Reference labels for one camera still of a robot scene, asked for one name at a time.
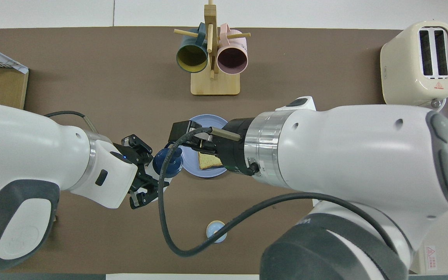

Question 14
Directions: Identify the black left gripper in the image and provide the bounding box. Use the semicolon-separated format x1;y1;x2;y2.
111;134;161;210

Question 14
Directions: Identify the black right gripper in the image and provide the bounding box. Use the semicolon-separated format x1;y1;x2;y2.
169;118;262;177

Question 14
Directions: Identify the slice of toast bread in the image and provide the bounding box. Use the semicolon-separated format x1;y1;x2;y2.
198;152;224;170

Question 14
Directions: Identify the periwinkle blue dinner plate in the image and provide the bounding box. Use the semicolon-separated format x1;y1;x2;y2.
179;114;230;179

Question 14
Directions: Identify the wooden mug tree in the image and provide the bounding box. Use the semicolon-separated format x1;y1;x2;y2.
174;0;251;96

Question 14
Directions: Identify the dark teal mug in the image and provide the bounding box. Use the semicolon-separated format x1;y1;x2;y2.
176;22;209;74

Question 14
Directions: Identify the pink ribbed mug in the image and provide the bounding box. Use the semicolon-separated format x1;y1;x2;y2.
217;23;249;75

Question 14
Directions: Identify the brown table mat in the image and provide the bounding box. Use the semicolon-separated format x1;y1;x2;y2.
0;26;448;275

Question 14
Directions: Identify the wooden two-tier shelf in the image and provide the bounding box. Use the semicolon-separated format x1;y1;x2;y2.
0;51;29;110

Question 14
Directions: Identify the cream two-slot toaster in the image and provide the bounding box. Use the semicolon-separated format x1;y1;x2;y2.
380;21;448;111

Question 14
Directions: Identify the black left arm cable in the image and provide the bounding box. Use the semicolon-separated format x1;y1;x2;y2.
44;111;100;135

